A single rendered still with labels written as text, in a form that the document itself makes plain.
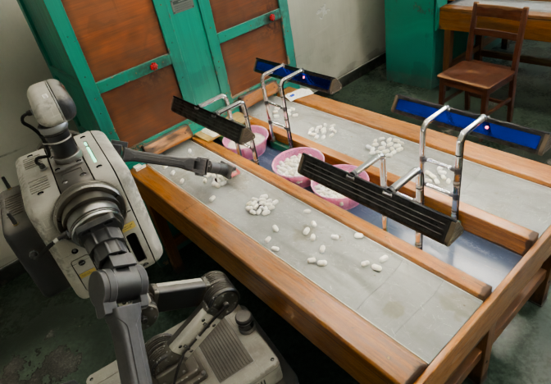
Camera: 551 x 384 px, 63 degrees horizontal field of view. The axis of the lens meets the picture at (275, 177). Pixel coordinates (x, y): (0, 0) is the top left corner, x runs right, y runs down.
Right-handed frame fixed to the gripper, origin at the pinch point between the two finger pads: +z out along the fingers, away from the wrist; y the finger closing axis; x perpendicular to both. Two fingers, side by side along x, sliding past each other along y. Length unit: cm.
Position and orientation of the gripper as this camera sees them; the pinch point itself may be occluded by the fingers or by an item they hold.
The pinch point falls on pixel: (238, 172)
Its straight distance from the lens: 227.6
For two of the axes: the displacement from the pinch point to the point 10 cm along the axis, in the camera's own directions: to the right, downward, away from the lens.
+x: -3.4, 9.3, 1.4
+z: 6.8, 1.4, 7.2
